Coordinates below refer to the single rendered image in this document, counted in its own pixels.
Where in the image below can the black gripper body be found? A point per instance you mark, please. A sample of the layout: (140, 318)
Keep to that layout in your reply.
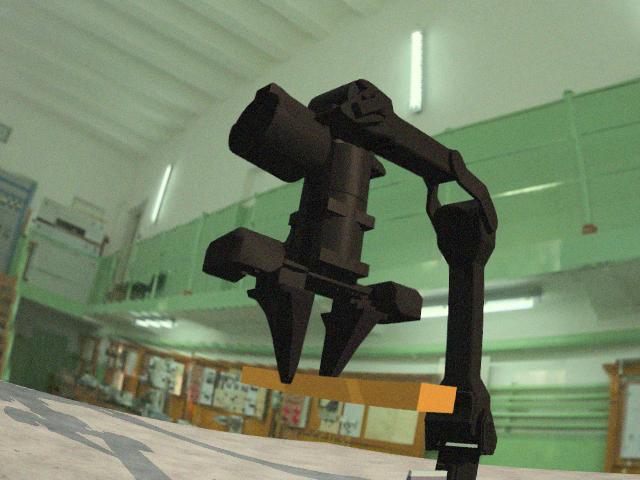
(326, 249)

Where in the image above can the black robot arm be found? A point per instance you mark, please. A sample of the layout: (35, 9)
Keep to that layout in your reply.
(331, 144)

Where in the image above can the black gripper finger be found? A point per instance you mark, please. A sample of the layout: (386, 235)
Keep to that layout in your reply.
(345, 330)
(287, 310)

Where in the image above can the orange bar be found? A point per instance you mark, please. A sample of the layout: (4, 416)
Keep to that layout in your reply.
(397, 395)

